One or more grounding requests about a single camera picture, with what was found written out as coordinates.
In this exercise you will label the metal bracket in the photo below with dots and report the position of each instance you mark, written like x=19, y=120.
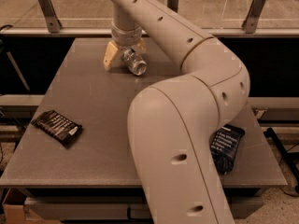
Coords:
x=250, y=23
x=52, y=22
x=173, y=5

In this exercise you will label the left metal bracket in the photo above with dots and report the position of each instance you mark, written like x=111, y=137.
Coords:
x=52, y=22

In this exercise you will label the dark blue snack packet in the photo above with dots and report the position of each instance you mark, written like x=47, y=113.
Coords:
x=224, y=147

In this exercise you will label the middle metal bracket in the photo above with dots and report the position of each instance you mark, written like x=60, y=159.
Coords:
x=173, y=5

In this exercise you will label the grey drawer with handle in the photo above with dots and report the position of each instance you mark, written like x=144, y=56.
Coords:
x=89, y=208

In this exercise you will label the cardboard box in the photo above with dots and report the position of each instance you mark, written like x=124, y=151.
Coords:
x=17, y=213

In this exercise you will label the silver blue redbull can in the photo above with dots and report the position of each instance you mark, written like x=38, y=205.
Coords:
x=134, y=62

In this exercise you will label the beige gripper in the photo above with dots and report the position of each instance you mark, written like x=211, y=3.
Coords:
x=125, y=36

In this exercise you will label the right metal bracket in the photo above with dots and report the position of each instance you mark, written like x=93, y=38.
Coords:
x=250, y=23

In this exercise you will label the black snack bar packet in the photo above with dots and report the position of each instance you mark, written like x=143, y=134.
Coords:
x=58, y=127

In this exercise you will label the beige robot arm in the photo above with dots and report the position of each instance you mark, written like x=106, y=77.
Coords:
x=170, y=122

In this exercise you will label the metal rail behind table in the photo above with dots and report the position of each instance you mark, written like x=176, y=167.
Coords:
x=89, y=32

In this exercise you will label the black stand leg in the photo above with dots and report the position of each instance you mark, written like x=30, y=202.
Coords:
x=285, y=155

